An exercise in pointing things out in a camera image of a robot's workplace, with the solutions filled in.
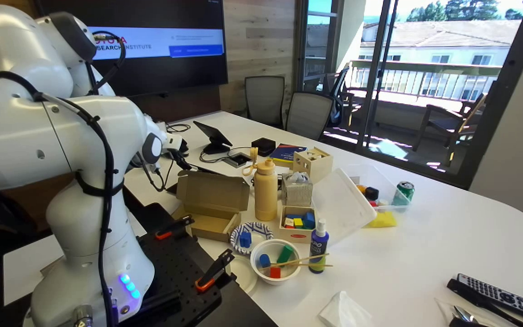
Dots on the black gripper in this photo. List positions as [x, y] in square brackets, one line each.
[174, 154]

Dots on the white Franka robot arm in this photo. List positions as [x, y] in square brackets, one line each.
[31, 138]

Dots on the open cardboard box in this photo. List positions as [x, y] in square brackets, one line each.
[212, 192]

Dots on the black tablet on stand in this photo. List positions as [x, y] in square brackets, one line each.
[212, 134]

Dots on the black clamp orange tip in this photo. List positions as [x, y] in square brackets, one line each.
[216, 271]
[174, 227]

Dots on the small black box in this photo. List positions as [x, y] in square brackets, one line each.
[263, 145]

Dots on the yellow mustard bottle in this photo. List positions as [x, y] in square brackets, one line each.
[265, 192]

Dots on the blue book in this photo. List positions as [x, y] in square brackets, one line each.
[285, 154]

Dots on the blue patterned plate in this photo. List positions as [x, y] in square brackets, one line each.
[261, 229]

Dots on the grey mesh office chair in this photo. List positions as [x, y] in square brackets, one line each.
[265, 100]
[307, 114]

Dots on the black mounting board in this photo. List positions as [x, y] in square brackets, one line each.
[176, 272]

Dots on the small grey carton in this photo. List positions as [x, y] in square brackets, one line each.
[298, 191]

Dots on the small blue toy block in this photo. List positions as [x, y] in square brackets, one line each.
[263, 260]

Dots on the wooden shape sorter cube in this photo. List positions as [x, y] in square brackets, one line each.
[314, 163]

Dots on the green toy block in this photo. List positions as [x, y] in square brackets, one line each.
[285, 254]

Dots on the white bowl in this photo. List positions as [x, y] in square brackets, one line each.
[261, 274]

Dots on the red toy block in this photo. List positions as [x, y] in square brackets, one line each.
[274, 272]

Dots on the wooden chopsticks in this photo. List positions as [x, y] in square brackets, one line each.
[303, 261]

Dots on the blue spray bottle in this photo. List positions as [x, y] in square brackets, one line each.
[318, 247]

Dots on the clear plastic storage bin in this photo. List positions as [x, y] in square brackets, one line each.
[340, 205]

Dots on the dark chair by door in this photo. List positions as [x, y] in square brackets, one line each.
[341, 96]

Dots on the black round toy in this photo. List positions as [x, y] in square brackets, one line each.
[370, 192]

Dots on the white paper sheet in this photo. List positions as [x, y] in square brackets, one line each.
[25, 272]

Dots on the white napkin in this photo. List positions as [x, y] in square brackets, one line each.
[343, 311]

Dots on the teal drink can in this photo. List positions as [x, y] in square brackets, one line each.
[403, 192]

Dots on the dark balcony chair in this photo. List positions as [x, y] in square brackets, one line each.
[445, 120]

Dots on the black remote control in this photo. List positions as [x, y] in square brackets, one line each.
[503, 298]

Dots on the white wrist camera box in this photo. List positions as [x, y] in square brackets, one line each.
[173, 142]

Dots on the wall television screen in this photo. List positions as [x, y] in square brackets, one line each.
[176, 42]

